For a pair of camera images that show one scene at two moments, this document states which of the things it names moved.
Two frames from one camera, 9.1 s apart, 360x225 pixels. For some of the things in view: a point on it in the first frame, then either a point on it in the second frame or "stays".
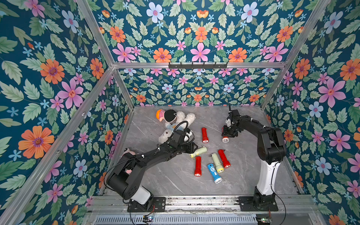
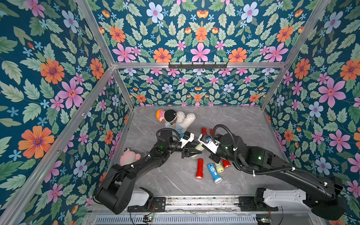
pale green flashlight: x=219 y=167 stays
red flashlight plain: x=225 y=161 stays
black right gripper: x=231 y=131 -> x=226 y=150
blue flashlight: x=215 y=176 stays
